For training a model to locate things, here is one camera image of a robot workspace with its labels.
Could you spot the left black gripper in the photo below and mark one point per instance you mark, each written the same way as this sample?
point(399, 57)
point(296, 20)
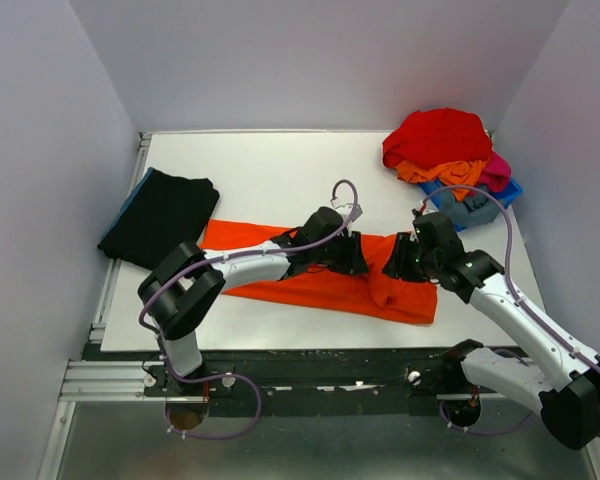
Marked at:
point(354, 262)

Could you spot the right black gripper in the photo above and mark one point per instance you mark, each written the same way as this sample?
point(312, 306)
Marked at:
point(396, 265)

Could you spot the black t shirt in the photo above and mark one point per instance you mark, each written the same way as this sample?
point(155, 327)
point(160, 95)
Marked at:
point(167, 211)

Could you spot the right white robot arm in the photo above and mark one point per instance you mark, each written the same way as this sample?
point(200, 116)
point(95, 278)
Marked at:
point(562, 383)

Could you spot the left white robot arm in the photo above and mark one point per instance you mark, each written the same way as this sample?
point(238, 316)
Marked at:
point(179, 293)

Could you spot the grey t shirt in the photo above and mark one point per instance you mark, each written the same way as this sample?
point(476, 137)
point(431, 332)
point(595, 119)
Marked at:
point(474, 210)

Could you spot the magenta t shirt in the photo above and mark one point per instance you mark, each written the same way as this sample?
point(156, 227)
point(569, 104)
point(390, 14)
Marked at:
point(496, 175)

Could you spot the red t shirt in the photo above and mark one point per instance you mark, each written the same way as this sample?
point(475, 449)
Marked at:
point(430, 138)

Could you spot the aluminium extrusion right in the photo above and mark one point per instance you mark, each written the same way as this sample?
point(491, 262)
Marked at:
point(460, 396)

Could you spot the aluminium extrusion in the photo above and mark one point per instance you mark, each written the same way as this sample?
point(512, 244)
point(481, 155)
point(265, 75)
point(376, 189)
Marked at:
point(460, 396)
point(100, 381)

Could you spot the blue folded t shirt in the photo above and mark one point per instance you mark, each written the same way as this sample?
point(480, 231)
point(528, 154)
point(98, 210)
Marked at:
point(127, 202)

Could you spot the aluminium extrusion left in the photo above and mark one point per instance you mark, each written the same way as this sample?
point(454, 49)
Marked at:
point(100, 381)

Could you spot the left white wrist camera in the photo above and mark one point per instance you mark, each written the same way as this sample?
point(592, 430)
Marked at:
point(348, 211)

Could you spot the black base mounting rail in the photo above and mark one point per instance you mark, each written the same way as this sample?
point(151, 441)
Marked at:
point(300, 383)

